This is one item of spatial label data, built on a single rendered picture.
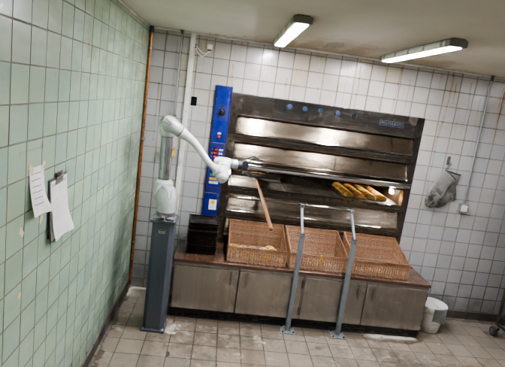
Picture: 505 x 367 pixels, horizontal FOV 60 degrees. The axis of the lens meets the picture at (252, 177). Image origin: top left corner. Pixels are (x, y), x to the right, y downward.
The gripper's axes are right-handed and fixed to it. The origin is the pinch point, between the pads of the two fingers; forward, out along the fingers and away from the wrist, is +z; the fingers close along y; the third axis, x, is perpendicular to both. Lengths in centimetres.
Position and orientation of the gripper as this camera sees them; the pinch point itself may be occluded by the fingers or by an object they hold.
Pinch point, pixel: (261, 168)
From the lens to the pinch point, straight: 378.3
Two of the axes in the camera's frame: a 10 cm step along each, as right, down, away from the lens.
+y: -1.3, 9.7, 1.8
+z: 9.9, 1.2, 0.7
